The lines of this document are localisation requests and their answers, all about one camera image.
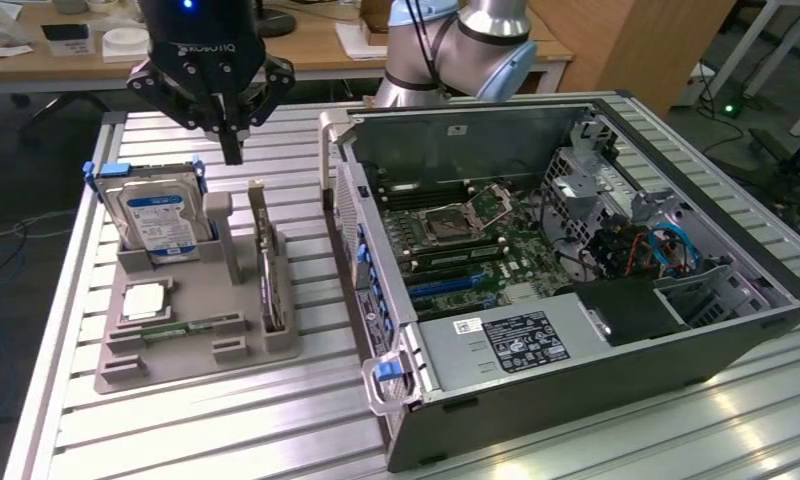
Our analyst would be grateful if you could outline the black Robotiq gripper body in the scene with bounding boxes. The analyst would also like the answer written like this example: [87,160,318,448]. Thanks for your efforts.
[136,0,271,102]

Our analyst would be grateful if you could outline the graphics card with metal bracket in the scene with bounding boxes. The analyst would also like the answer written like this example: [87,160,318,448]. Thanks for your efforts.
[247,179,290,335]

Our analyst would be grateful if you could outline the white round holder block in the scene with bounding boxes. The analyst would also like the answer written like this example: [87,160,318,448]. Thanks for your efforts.
[100,27,156,64]

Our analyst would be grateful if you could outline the black round lamp base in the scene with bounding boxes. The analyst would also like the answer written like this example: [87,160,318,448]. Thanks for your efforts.
[263,8,299,39]

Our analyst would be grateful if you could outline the white paper stack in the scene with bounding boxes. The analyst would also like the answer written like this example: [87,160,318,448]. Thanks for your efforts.
[334,21,393,62]

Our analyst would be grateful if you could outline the black chair base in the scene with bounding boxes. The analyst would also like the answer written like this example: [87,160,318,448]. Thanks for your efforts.
[11,91,116,147]

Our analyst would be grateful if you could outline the white box black top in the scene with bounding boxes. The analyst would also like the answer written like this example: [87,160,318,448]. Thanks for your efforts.
[40,23,99,58]

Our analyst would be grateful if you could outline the wooden desk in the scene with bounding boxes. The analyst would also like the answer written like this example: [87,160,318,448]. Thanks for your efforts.
[0,0,575,96]

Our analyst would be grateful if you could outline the brown cardboard box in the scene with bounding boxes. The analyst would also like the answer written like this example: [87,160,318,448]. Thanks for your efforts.
[359,0,397,32]

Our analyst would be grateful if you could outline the hard disk with blue carrier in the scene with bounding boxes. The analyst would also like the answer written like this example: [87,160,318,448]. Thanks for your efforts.
[82,154,214,265]

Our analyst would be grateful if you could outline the CPU socket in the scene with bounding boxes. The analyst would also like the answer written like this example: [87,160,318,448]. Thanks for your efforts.
[417,201,494,247]

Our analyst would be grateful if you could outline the silver CPU chip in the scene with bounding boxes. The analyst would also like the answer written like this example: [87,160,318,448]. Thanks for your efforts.
[119,283,174,322]

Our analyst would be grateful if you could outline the metal socket cover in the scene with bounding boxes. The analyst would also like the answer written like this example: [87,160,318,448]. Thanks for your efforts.
[469,183,517,227]

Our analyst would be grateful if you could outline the grey parts rack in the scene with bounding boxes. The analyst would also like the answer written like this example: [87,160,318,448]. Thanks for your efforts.
[91,188,306,396]

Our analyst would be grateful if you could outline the green RAM stick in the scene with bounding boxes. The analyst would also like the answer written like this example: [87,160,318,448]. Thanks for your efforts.
[138,318,234,342]

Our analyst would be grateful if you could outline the black expansion slot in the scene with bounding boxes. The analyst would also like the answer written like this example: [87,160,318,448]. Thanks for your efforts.
[405,269,477,287]

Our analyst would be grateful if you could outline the blue expansion slot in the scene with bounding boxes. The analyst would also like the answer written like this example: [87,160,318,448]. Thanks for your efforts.
[406,277,481,298]

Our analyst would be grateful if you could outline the perforated metal drive cage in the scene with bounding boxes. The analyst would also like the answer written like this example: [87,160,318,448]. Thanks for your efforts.
[538,118,646,239]

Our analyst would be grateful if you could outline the wooden cabinet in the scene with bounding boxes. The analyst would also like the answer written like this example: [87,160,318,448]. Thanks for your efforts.
[526,0,741,117]

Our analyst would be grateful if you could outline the black power connector bundle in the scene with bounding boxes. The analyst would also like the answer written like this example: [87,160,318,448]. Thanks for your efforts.
[585,227,645,282]

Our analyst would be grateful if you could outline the grey power supply unit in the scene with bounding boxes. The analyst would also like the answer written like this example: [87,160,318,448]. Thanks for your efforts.
[415,292,610,392]

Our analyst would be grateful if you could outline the black plastic shroud box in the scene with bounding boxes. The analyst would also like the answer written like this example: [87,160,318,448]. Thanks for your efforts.
[571,276,694,348]

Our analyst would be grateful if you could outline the black floor stand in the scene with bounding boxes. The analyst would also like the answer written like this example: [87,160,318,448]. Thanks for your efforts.
[745,127,800,214]

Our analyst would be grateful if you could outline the open black PC case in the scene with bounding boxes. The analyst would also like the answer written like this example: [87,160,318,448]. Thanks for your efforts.
[318,97,800,474]

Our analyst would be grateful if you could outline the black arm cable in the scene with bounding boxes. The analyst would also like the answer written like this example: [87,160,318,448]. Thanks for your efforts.
[403,0,446,89]

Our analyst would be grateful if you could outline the blue floor cable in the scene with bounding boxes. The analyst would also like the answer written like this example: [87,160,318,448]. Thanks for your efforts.
[0,212,32,436]

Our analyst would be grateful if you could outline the red wire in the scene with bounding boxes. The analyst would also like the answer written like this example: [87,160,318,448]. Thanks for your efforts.
[623,230,645,272]

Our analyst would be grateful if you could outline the grey case handle blue latch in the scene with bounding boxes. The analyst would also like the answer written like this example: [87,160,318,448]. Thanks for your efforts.
[360,348,423,417]

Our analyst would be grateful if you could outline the blue data wire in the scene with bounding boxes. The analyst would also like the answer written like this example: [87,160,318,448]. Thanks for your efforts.
[645,223,703,275]

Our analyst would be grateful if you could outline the white table frame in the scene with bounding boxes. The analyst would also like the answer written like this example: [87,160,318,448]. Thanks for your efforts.
[705,0,800,137]

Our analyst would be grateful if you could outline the grey disk bay bracket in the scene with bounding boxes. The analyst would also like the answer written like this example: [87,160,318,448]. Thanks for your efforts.
[651,263,779,329]

